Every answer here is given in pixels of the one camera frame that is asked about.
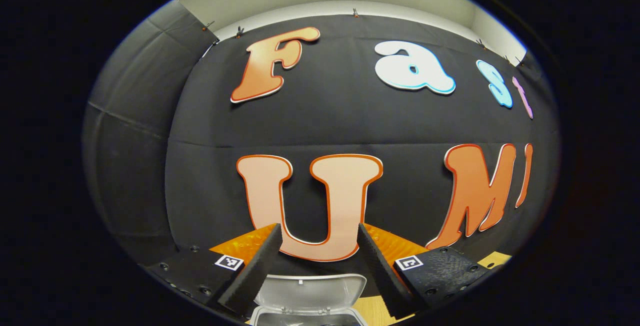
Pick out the black backdrop cloth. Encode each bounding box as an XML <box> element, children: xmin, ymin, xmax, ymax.
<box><xmin>165</xmin><ymin>14</ymin><xmax>562</xmax><ymax>267</ymax></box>

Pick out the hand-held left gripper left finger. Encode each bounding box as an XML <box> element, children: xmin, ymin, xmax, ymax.
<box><xmin>145</xmin><ymin>223</ymin><xmax>284</xmax><ymax>318</ymax></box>

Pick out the black side cloth panel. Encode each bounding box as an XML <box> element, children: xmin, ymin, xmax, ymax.
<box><xmin>82</xmin><ymin>0</ymin><xmax>221</xmax><ymax>267</ymax></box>

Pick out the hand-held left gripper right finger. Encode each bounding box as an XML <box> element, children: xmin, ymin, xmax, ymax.
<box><xmin>357</xmin><ymin>223</ymin><xmax>493</xmax><ymax>320</ymax></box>

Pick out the white desktop garbage bin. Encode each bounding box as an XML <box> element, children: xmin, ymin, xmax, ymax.
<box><xmin>247</xmin><ymin>274</ymin><xmax>368</xmax><ymax>326</ymax></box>

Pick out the wooden desktop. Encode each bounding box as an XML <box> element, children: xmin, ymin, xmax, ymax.
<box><xmin>245</xmin><ymin>251</ymin><xmax>513</xmax><ymax>326</ymax></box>

